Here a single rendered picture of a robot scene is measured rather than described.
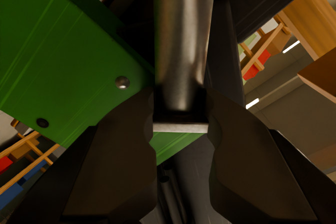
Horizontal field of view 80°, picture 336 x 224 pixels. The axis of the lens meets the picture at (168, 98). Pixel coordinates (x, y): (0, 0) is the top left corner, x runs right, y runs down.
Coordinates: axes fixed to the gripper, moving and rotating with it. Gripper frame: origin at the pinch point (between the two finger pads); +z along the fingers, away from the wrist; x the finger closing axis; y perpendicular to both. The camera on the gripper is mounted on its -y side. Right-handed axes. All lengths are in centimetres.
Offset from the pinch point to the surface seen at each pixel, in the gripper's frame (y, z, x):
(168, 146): 7.1, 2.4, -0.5
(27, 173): 380, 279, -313
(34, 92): 1.8, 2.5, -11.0
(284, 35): 89, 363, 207
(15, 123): 15.4, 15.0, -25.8
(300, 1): 2, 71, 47
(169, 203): 12.0, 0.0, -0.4
